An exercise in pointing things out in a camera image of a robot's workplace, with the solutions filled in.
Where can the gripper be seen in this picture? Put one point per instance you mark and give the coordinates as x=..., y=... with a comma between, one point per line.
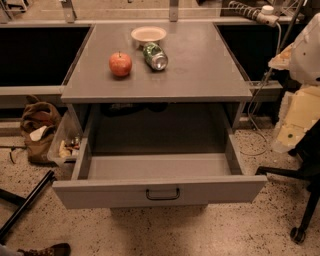
x=307, y=56

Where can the grey top drawer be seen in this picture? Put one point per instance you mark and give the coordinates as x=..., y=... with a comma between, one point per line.
x=184, y=155

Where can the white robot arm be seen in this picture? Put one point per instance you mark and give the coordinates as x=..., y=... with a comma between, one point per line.
x=302, y=57

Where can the grey cabinet desk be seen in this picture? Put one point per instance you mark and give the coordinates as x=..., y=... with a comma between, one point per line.
x=200, y=69

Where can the green soda can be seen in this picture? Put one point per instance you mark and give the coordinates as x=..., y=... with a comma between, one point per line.
x=155, y=56

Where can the white bowl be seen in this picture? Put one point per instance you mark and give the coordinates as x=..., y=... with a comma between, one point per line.
x=145, y=34

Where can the red apple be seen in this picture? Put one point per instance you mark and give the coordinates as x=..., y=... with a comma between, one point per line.
x=120, y=64

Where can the clear plastic bin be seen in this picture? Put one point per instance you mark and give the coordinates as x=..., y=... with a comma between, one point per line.
x=68, y=136

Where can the brown cloth bag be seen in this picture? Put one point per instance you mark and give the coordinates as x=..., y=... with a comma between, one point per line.
x=40, y=121

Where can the brown shoe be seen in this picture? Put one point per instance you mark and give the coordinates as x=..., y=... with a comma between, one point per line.
x=61, y=249

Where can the black stand leg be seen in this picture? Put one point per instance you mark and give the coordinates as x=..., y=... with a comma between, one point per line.
x=22, y=203

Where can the black top drawer handle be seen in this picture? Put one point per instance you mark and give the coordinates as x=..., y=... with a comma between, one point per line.
x=162, y=195

